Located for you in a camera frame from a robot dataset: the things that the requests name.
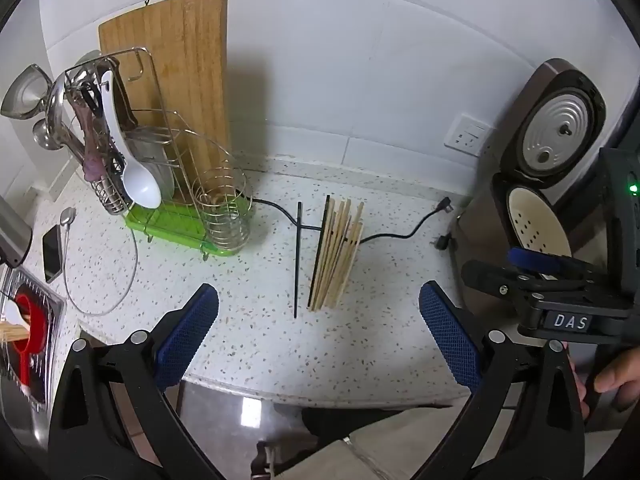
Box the red cup in sink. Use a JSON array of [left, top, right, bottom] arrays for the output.
[[12, 292, 51, 396]]

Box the stainless steel plate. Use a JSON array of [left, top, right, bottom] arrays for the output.
[[122, 127, 183, 198]]

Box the dark utensil handle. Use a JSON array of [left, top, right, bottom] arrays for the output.
[[111, 59, 139, 132]]

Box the dark metal chopstick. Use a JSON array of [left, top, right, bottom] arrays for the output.
[[293, 201, 303, 319], [309, 195, 331, 306]]

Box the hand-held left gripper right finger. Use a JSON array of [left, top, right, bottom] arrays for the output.
[[400, 281, 587, 480]]

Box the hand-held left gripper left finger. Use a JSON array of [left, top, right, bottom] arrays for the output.
[[47, 283, 236, 480]]

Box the person's right hand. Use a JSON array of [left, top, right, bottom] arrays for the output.
[[564, 342, 640, 412]]

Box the bamboo cutting board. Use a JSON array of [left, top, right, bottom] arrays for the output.
[[97, 0, 231, 201]]

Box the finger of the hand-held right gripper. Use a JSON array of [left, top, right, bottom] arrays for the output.
[[461, 259, 546, 311], [507, 246, 601, 281]]

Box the stainless steel spoon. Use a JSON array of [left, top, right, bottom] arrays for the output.
[[31, 72, 101, 161]]

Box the glass pot lid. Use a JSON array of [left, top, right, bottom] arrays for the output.
[[59, 206, 140, 317]]

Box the green drip tray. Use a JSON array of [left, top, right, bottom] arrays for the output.
[[124, 195, 253, 258]]

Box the white wall socket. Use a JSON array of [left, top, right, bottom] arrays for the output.
[[445, 114, 493, 153]]

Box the brown rice cooker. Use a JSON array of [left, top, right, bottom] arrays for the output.
[[450, 57, 613, 311]]

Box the black smartphone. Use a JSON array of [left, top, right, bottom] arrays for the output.
[[41, 225, 65, 283]]

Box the wire dish rack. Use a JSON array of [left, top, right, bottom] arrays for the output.
[[65, 46, 253, 263]]

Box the wire utensil holder cup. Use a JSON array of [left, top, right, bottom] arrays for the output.
[[192, 159, 251, 253]]

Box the white rice spoon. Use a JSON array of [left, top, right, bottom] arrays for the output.
[[100, 69, 162, 208]]

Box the pile of bamboo chopsticks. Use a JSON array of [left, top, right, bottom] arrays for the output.
[[310, 197, 365, 312]]

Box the stainless steel ladle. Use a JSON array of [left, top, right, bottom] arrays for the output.
[[0, 64, 68, 120]]

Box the black power cable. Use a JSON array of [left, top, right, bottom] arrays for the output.
[[248, 197, 457, 243]]

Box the purple silicone utensil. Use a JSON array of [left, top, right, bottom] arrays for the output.
[[70, 91, 108, 183]]

